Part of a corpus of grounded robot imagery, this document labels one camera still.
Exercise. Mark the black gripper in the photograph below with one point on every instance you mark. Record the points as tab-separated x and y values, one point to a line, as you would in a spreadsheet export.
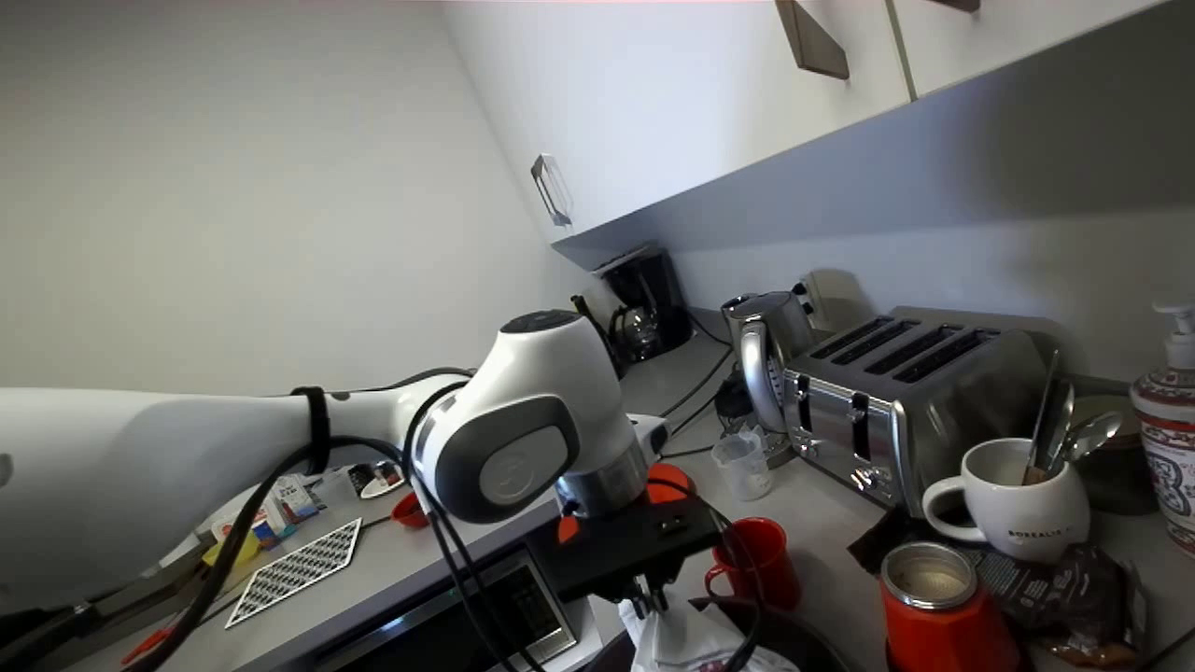
666	594

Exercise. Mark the black frying pan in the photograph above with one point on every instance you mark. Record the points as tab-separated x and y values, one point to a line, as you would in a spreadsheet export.
814	645

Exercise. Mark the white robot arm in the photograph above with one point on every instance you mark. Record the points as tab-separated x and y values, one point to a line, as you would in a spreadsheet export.
188	488

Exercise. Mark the red cup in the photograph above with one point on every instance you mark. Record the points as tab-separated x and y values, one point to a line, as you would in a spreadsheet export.
762	561

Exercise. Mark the red plate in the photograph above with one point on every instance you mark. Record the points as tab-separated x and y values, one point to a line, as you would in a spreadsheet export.
668	478

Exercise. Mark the clear plastic cup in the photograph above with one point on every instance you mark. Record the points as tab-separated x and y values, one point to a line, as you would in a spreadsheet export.
739	470

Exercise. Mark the black round base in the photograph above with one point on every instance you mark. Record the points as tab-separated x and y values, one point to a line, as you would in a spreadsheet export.
737	403

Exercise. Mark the black coaster mat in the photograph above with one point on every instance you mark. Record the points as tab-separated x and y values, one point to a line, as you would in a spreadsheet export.
890	536

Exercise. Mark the steel electric kettle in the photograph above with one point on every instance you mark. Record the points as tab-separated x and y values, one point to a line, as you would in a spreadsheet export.
767	361

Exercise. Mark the red metal canister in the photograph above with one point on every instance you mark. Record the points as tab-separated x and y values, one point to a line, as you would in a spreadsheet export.
945	609

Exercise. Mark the small red object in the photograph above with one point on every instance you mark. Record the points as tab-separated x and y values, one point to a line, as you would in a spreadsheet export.
413	508

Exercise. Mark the black coffee machine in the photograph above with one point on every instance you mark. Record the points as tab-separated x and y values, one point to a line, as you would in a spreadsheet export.
651	300

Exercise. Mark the small white device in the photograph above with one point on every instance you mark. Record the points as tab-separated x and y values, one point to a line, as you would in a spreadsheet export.
373	475

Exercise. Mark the silver four-slot toaster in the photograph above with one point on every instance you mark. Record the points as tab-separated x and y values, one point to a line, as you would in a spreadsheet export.
920	399

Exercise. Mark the white ceramic mug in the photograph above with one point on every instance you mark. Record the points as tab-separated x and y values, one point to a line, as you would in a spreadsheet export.
1012	508

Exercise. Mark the white mesh trivet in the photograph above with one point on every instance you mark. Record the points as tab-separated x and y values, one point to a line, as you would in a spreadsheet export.
300	568

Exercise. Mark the colourful packets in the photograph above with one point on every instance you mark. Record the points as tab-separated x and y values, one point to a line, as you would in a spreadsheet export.
265	518

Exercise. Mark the metal spoon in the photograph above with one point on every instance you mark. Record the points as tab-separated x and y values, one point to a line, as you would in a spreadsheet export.
1095	437

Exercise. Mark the red thin sticks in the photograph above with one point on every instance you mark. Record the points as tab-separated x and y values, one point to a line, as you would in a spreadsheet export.
150	645

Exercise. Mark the patterned ceramic soap dispenser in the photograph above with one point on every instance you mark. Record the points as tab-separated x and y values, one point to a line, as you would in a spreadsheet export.
1171	430

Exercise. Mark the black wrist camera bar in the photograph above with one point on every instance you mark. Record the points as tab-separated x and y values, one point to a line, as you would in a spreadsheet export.
622	536

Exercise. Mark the white wall cabinet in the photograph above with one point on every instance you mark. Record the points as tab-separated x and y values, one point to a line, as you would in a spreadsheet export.
684	99

